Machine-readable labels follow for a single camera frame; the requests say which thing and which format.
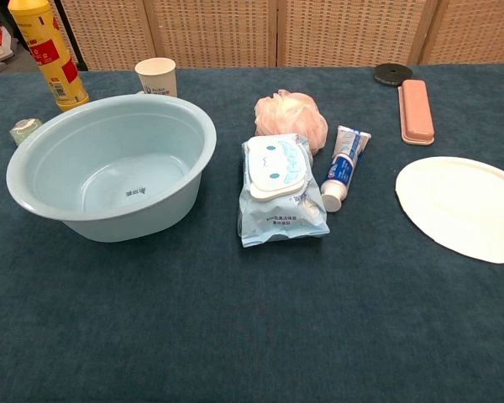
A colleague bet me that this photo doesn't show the pink bath loofah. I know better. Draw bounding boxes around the pink bath loofah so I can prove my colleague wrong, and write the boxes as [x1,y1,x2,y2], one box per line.
[254,88,328,156]

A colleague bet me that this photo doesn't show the white paper cup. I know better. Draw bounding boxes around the white paper cup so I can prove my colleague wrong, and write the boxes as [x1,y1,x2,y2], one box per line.
[134,58,178,98]

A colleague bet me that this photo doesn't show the light blue plastic basin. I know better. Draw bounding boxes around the light blue plastic basin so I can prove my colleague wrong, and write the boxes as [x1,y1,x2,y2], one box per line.
[6,94,218,243]

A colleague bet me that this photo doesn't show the blue wet wipes pack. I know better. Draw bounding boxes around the blue wet wipes pack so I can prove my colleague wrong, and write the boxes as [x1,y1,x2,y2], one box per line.
[237,133,331,249]

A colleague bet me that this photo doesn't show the blue white toothpaste tube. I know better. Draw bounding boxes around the blue white toothpaste tube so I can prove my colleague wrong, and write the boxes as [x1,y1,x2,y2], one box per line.
[320,124,373,213]

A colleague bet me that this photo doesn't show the dark blue table cloth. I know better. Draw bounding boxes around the dark blue table cloth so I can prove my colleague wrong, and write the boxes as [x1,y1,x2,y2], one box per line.
[0,62,504,403]

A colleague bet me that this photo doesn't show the wicker folding screen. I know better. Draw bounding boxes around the wicker folding screen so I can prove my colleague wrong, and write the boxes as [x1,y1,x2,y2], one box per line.
[50,0,504,71]

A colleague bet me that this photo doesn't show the black round disc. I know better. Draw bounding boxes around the black round disc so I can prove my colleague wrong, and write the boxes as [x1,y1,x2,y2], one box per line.
[373,62,410,88]

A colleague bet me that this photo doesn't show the pink toothbrush case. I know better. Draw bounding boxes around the pink toothbrush case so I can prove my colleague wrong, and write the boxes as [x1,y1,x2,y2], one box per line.
[397,78,437,147]

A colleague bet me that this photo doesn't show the white paper plate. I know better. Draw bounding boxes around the white paper plate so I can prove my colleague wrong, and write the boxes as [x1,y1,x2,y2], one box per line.
[395,156,504,264]

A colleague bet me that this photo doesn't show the black tripod stand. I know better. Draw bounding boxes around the black tripod stand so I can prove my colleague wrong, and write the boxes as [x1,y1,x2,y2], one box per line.
[52,0,88,71]

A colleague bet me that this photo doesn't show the yellow bottle with green cap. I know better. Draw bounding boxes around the yellow bottle with green cap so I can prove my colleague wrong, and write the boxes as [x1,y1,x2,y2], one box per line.
[7,0,91,113]

